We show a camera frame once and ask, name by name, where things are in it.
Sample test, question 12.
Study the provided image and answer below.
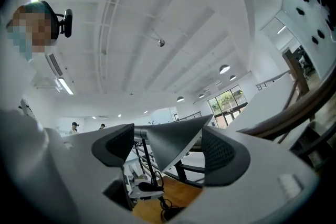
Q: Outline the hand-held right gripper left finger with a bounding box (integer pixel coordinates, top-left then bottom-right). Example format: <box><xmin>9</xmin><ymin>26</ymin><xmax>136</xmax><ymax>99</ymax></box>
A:
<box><xmin>44</xmin><ymin>123</ymin><xmax>136</xmax><ymax>224</ymax></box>

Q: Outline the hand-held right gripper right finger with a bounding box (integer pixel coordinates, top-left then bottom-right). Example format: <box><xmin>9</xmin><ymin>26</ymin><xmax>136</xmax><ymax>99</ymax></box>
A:
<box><xmin>167</xmin><ymin>125</ymin><xmax>321</xmax><ymax>224</ymax></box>

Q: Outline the dark grey desk lamp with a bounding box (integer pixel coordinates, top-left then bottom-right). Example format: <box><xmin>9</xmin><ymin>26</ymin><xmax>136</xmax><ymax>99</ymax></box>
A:
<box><xmin>133</xmin><ymin>113</ymin><xmax>214</xmax><ymax>187</ymax></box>

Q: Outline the person's head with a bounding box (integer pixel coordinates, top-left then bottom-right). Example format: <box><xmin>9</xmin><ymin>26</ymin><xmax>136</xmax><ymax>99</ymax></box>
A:
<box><xmin>5</xmin><ymin>1</ymin><xmax>60</xmax><ymax>61</ymax></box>

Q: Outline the black metal railing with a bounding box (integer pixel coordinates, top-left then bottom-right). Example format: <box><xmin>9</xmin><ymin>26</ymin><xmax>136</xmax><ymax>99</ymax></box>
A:
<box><xmin>162</xmin><ymin>158</ymin><xmax>206</xmax><ymax>188</ymax></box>

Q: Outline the grey device with black mouse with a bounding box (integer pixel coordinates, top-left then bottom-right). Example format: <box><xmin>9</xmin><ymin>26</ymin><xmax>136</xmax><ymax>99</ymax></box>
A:
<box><xmin>125</xmin><ymin>174</ymin><xmax>165</xmax><ymax>201</ymax></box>

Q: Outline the black framed glass door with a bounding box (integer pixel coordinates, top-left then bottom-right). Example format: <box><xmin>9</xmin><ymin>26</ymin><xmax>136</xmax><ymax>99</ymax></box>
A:
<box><xmin>207</xmin><ymin>85</ymin><xmax>248</xmax><ymax>129</ymax></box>

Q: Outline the curved wooden handrail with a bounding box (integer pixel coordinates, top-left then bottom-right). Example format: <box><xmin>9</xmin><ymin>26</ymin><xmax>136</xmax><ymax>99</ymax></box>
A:
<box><xmin>243</xmin><ymin>61</ymin><xmax>336</xmax><ymax>140</ymax></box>

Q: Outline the ceiling air vent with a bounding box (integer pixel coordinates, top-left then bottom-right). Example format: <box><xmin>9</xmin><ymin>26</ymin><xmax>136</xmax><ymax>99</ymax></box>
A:
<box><xmin>46</xmin><ymin>53</ymin><xmax>64</xmax><ymax>77</ymax></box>

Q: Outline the ceiling fan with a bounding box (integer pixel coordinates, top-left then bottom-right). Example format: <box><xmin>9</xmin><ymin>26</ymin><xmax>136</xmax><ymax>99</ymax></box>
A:
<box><xmin>151</xmin><ymin>28</ymin><xmax>190</xmax><ymax>56</ymax></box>

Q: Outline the white board with black knobs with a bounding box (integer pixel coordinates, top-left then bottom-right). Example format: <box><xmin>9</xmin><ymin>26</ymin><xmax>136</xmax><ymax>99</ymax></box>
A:
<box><xmin>280</xmin><ymin>0</ymin><xmax>336</xmax><ymax>79</ymax></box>

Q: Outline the black cable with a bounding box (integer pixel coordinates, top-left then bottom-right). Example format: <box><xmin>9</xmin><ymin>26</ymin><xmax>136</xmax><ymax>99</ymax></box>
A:
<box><xmin>151</xmin><ymin>170</ymin><xmax>186</xmax><ymax>221</ymax></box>

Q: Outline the black head-mounted camera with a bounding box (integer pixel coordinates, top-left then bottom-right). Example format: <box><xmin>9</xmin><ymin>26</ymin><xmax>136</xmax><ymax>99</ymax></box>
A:
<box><xmin>56</xmin><ymin>8</ymin><xmax>74</xmax><ymax>38</ymax></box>

